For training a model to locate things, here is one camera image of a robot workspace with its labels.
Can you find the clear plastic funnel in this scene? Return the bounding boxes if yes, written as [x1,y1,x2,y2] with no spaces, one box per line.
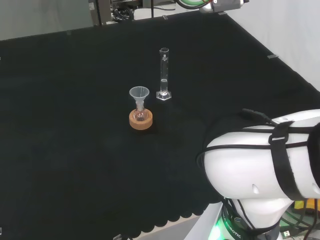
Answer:
[129,86,150,109]

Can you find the clear glass graduated cylinder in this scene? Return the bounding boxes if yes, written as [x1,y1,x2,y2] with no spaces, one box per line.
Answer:
[156,47,173,101]

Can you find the yellow stop button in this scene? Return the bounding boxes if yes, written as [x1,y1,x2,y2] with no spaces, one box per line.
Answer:
[293,198,320,216]

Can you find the black bench cloth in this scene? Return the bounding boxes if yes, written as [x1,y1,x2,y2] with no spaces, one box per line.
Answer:
[0,11,320,240]

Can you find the brown cork ring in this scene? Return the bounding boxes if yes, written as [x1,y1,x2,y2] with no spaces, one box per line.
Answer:
[128,108,154,131]

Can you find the metal equipment frame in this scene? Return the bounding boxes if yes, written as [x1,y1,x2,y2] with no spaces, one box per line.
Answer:
[87,0,176,27]

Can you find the small round-bottom glass flask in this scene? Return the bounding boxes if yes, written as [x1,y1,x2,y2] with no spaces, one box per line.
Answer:
[133,106,146,123]

